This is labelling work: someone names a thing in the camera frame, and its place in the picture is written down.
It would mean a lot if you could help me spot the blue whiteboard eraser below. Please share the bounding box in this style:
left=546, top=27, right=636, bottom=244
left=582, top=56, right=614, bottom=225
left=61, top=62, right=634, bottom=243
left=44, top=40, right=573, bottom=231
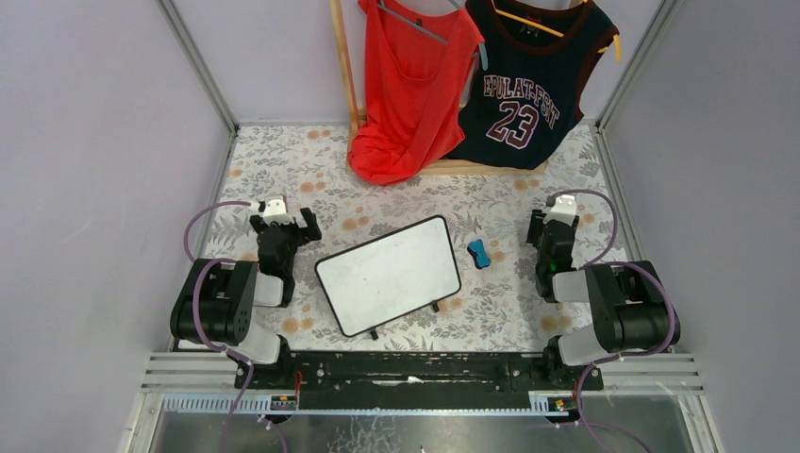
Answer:
left=467, top=239, right=492, bottom=270

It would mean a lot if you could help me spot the grey clothes hanger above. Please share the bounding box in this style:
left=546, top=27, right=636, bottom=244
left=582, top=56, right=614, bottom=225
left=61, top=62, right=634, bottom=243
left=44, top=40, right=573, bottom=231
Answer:
left=377, top=0, right=489, bottom=70

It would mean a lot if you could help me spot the wooden clothes rack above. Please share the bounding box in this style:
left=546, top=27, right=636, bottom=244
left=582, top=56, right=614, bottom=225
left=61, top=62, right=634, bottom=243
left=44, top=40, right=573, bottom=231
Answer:
left=328, top=0, right=548, bottom=176

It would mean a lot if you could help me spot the yellow clothes hanger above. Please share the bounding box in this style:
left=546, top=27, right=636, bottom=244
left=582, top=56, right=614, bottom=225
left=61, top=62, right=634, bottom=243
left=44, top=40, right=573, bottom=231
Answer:
left=491, top=0, right=623, bottom=64

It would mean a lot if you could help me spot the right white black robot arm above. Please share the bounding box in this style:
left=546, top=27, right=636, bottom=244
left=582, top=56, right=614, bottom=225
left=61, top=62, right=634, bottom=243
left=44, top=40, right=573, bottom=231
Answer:
left=526, top=210, right=681, bottom=369

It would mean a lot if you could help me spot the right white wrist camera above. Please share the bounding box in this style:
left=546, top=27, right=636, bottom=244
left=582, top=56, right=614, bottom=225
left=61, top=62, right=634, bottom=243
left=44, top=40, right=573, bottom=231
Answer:
left=543, top=194, right=577, bottom=227

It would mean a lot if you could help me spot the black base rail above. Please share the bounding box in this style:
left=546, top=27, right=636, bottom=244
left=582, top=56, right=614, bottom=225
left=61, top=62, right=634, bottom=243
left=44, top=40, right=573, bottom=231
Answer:
left=234, top=351, right=604, bottom=411

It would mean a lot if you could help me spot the red tank top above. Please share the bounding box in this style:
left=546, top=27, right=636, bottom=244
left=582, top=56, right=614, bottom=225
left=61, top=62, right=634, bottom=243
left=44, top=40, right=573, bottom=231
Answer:
left=350, top=1, right=484, bottom=186

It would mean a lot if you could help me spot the white slotted cable duct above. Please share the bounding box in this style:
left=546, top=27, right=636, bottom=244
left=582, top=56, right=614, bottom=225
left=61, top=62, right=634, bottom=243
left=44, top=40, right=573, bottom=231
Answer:
left=162, top=391, right=571, bottom=418

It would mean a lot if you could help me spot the dark basketball jersey number 23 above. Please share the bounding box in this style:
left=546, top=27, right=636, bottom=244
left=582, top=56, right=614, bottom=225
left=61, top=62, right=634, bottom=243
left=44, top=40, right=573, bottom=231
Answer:
left=448, top=1, right=619, bottom=170

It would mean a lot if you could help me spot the floral tablecloth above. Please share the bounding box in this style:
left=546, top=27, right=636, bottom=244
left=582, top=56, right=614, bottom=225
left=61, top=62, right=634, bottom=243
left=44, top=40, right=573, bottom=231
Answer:
left=203, top=125, right=626, bottom=352

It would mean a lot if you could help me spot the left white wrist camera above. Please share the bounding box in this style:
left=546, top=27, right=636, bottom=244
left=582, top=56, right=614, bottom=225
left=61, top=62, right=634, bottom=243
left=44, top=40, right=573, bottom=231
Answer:
left=258, top=195, right=294, bottom=225

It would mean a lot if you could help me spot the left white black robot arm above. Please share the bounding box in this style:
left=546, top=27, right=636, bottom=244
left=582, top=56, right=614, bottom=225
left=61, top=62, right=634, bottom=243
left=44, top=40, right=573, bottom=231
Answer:
left=169, top=200, right=322, bottom=365

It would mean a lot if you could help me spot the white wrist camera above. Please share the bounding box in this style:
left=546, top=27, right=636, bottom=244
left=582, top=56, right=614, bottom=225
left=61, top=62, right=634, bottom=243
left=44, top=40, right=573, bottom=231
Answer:
left=258, top=195, right=294, bottom=225
left=543, top=194, right=577, bottom=227

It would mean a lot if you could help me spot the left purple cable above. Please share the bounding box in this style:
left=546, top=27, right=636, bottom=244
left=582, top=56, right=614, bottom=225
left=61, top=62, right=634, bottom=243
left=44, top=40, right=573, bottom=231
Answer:
left=182, top=199, right=260, bottom=453

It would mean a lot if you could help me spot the white board with black frame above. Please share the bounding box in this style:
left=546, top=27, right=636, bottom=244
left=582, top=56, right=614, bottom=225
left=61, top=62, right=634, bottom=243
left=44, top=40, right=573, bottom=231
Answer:
left=314, top=215, right=462, bottom=338

